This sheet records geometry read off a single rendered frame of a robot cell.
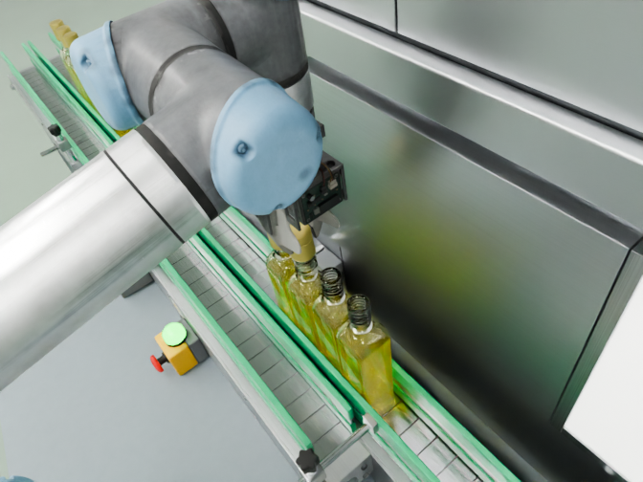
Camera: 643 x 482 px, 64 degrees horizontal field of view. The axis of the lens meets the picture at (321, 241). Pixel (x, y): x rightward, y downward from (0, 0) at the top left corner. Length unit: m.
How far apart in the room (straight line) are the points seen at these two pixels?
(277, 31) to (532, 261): 0.33
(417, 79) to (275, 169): 0.28
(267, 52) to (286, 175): 0.17
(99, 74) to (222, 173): 0.14
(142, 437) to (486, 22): 0.90
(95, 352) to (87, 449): 0.22
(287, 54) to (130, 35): 0.13
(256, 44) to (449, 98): 0.20
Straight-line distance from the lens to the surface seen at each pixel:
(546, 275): 0.56
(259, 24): 0.45
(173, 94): 0.35
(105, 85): 0.41
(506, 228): 0.55
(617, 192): 0.47
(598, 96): 0.47
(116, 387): 1.16
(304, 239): 0.66
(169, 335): 1.05
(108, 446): 1.11
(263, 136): 0.29
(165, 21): 0.43
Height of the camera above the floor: 1.66
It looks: 47 degrees down
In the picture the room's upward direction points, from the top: 11 degrees counter-clockwise
